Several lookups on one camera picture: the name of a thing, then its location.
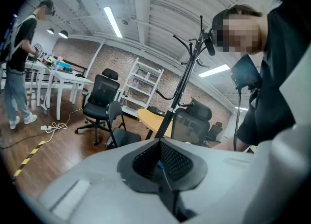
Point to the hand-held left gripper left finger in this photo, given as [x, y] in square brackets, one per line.
[97, 194]

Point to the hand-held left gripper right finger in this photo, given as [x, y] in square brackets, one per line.
[218, 169]

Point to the dark office chair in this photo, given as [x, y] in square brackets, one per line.
[215, 130]

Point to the black mesh office chair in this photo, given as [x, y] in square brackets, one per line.
[192, 125]

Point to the fluorescent ceiling light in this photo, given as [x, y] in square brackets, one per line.
[213, 70]
[112, 21]
[241, 108]

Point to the yellow black floor tape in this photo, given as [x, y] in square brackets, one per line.
[25, 161]

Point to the round yellow wooden table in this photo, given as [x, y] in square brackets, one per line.
[153, 121]

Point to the white power strip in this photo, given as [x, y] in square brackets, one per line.
[46, 127]

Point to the black folding chair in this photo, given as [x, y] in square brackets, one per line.
[114, 111]

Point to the black bag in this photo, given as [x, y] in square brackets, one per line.
[155, 110]

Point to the black office chair with headrest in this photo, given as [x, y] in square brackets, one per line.
[99, 106]

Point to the black coat rack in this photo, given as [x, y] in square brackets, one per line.
[181, 84]

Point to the black chest device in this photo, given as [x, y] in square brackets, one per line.
[245, 72]

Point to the person's black shirt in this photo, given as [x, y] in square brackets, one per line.
[279, 84]

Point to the white metal shelf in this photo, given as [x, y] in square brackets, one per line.
[139, 90]

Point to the white table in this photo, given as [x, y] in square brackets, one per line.
[34, 64]
[73, 79]

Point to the coloured boxes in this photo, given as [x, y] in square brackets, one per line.
[62, 65]

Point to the person's head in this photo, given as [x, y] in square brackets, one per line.
[238, 33]

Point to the pendant lamp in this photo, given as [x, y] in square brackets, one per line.
[63, 34]
[50, 31]

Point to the black head-mounted camera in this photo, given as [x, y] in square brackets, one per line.
[209, 44]

